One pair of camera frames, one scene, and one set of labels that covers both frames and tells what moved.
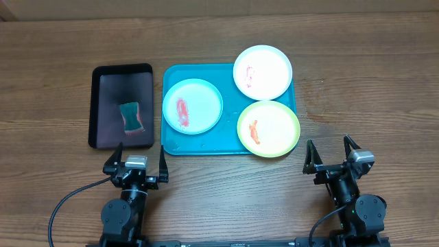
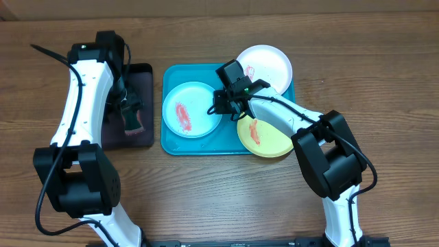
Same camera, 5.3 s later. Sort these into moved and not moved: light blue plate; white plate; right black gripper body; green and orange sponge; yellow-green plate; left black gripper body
Moved: right black gripper body; left black gripper body
Not moved: yellow-green plate; light blue plate; green and orange sponge; white plate
